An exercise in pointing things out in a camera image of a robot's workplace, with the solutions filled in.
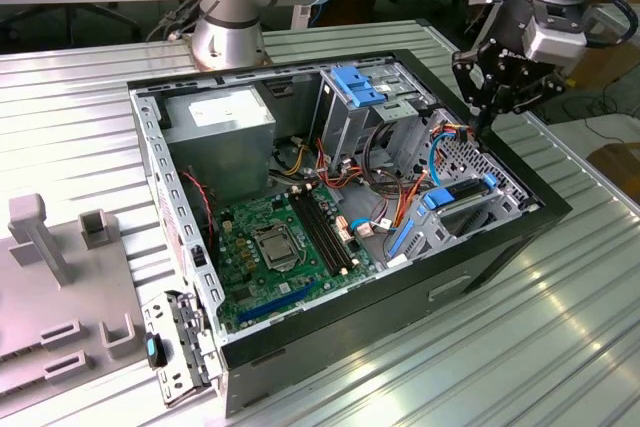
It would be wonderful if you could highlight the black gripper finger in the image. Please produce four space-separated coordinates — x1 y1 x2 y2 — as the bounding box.
482 73 570 137
451 39 497 137

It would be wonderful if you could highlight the blue data wire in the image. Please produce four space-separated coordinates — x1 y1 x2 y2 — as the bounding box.
429 128 460 189

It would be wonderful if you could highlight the hard disk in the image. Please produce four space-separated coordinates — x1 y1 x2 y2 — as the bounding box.
423 172 500 212

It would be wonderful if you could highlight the orange power wire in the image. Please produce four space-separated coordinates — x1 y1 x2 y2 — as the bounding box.
393 121 475 229

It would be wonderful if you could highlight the metal disk bay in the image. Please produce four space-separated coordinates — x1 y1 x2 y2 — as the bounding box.
384 174 544 268

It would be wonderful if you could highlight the cardboard box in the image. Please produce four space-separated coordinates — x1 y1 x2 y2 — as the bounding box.
585 142 640 183

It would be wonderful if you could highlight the blue drive cage latch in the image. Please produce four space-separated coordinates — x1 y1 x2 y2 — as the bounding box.
330 65 393 109

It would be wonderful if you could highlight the metal drive cage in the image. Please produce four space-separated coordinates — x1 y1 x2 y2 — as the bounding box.
317 62 441 171

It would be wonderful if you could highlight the black RAM slot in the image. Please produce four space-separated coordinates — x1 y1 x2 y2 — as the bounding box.
302 186 360 271
288 191 346 276

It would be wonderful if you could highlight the silver CPU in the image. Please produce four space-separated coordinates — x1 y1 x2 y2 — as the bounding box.
260 235 297 264

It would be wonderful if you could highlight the black open PC case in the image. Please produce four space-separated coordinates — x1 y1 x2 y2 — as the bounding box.
125 48 574 419

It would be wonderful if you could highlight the grey power supply unit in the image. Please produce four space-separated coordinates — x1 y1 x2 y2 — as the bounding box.
160 85 278 208

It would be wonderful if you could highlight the CPU socket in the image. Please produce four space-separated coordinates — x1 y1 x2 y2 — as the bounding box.
249 223 309 276

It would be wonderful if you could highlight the blue expansion slot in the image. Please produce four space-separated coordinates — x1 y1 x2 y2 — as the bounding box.
236 280 319 326

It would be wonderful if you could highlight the green motherboard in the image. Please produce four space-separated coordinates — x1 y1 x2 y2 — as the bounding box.
212 181 384 331

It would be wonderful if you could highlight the grey parts rack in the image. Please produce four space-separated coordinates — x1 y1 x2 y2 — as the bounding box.
0 194 146 418

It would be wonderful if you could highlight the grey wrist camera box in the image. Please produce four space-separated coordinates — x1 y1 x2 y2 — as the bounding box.
522 5 589 67

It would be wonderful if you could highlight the thick black cable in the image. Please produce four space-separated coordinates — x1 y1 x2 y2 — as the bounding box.
360 119 401 191

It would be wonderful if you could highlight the red yellow wire bundle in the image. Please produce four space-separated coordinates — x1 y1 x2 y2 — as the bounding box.
269 139 366 193

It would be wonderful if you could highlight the pale blue wire beige plug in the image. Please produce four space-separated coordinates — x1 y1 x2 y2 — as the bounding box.
348 216 376 239

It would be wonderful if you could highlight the red black fan wire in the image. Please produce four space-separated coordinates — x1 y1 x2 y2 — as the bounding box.
180 170 217 251

